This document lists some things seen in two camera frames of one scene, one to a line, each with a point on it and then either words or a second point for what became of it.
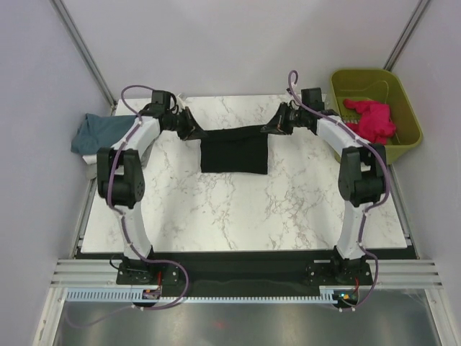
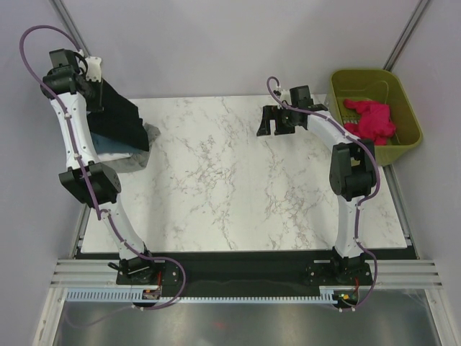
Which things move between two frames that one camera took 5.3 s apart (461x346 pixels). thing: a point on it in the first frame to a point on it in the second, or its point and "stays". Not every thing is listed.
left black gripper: x=195 y=132 to x=96 y=106
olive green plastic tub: x=382 y=86 stays
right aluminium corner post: x=407 y=32 stays
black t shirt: x=242 y=151 to x=119 y=121
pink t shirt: x=374 y=125 stays
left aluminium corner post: x=84 y=51 stays
